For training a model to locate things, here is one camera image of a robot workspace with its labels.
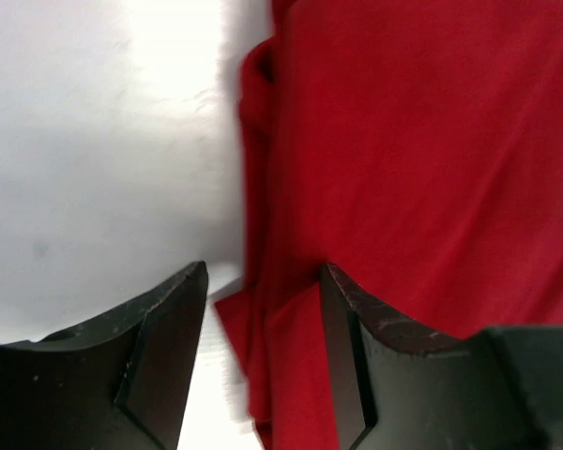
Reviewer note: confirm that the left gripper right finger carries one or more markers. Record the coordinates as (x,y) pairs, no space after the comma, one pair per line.
(353,401)

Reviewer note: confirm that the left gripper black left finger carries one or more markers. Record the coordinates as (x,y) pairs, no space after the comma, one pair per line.
(154,391)

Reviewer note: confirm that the red t shirt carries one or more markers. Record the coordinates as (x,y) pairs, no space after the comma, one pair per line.
(419,146)

